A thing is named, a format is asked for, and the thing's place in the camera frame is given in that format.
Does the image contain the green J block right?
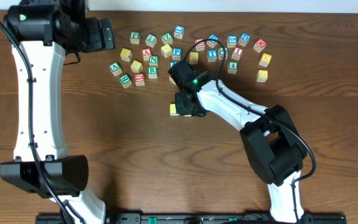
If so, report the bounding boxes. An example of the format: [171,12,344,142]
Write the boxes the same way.
[218,47,228,60]

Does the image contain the yellow C letter block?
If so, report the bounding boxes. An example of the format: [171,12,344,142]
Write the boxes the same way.
[170,103,179,116]

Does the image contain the green V letter block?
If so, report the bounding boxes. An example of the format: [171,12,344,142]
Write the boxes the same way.
[109,62,122,77]

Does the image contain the blue P letter block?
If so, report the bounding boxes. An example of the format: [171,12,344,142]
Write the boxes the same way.
[172,47,182,61]

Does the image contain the blue L block top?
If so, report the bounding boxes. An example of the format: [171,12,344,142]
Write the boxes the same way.
[174,26,185,39]

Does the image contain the red U block lower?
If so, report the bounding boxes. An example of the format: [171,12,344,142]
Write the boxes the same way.
[134,73,145,86]

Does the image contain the yellow s block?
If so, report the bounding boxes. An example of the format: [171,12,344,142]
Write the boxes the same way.
[131,60,143,73]
[161,44,173,58]

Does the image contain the blue 5 number block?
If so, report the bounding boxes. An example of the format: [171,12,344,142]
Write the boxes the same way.
[227,35,237,48]

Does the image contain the blue D block left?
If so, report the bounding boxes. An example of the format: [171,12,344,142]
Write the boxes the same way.
[206,34,219,48]

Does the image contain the red u block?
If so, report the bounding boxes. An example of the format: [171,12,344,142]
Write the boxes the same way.
[195,39,206,52]
[134,73,145,86]

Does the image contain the blue d block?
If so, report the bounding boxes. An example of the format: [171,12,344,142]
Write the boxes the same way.
[206,34,219,48]
[238,32,251,47]

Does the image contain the red E block lower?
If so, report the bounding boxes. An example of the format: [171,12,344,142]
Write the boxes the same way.
[168,75,176,85]

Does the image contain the yellow S block lower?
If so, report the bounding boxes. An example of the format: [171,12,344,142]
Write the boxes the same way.
[131,60,143,73]

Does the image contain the green N letter block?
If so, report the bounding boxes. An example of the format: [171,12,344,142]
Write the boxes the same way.
[149,55,159,67]

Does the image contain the yellow K letter block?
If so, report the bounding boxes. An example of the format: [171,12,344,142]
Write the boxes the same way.
[120,48,132,62]

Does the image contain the red I letter block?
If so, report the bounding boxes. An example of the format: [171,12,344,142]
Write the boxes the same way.
[231,47,244,60]

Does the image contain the red e block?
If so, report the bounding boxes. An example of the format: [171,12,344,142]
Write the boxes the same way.
[168,75,176,85]
[254,39,267,53]

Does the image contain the green 4 number block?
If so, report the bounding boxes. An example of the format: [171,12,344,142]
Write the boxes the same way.
[227,61,238,74]

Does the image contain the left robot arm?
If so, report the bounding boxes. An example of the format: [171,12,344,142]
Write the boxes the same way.
[0,0,114,223]

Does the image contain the yellow S block upper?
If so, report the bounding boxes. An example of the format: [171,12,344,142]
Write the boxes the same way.
[161,44,173,58]

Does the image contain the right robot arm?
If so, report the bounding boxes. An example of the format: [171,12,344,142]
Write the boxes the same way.
[168,60,314,223]

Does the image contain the green J letter block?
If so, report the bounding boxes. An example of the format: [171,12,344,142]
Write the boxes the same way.
[130,31,140,44]

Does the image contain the yellow K block right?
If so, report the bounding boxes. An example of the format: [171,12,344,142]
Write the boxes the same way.
[259,53,272,67]

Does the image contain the red U block upper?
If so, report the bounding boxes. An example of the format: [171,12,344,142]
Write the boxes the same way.
[195,39,206,52]

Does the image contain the red A letter block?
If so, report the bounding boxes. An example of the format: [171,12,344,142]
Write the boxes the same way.
[142,47,152,61]

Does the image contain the red E block upper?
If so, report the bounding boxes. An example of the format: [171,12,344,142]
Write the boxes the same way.
[254,39,267,53]

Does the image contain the green Z letter block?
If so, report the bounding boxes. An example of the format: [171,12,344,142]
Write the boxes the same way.
[162,32,173,45]

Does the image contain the blue D block right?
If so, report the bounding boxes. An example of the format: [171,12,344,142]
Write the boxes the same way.
[238,32,251,47]

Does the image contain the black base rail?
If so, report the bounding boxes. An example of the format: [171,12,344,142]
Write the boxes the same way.
[35,212,347,224]

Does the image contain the blue T letter block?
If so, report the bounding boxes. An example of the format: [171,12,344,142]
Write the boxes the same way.
[207,49,218,63]

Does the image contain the green B letter block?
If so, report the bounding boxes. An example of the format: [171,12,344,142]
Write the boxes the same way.
[119,73,132,88]

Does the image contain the green R letter block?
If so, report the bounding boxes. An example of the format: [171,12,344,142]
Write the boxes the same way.
[147,66,158,79]

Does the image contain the yellow G letter block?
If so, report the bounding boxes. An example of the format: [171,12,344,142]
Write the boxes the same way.
[257,70,269,83]

